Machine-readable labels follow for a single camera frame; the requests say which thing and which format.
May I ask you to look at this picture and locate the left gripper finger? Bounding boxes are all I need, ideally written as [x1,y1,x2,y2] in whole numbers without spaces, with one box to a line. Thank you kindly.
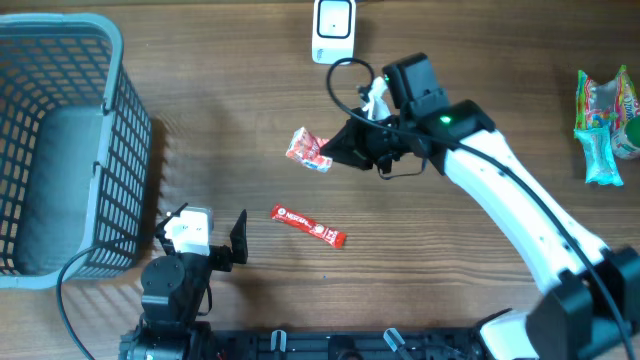
[230,210,248,264]
[154,202,188,238]

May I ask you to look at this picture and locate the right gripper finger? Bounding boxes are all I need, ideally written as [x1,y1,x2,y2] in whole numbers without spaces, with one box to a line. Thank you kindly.
[324,119,357,150]
[320,143,373,170]

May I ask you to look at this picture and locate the small red candy box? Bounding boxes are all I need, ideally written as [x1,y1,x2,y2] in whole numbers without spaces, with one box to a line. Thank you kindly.
[286,127,333,173]

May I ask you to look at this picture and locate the red stick sachet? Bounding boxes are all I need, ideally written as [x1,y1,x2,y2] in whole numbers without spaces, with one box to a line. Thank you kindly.
[271,204,347,249]

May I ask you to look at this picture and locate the light blue tissue pack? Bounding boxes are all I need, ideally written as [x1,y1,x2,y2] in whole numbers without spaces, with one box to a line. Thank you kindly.
[574,128,624,186]

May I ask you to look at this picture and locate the green Haribo gummy bag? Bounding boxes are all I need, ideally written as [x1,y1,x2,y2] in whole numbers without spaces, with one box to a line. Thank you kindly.
[575,65,639,131]

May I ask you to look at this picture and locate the green lid jar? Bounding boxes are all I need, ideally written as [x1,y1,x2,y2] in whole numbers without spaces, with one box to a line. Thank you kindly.
[611,117,640,160]

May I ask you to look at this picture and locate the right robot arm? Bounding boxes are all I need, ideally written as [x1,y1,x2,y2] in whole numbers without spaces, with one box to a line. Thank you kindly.
[321,53,639,359]

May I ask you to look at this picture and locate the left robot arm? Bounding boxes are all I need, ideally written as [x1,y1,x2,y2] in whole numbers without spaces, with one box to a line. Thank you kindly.
[118,204,248,360]

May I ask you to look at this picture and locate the white barcode scanner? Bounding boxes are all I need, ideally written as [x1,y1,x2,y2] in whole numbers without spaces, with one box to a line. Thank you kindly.
[311,0,356,65]

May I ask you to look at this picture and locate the grey plastic shopping basket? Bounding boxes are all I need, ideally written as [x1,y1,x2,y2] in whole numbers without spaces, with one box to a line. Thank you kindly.
[1,13,152,289]

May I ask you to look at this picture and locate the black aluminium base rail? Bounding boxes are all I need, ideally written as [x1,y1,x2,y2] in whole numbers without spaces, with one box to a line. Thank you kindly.
[118,327,481,360]

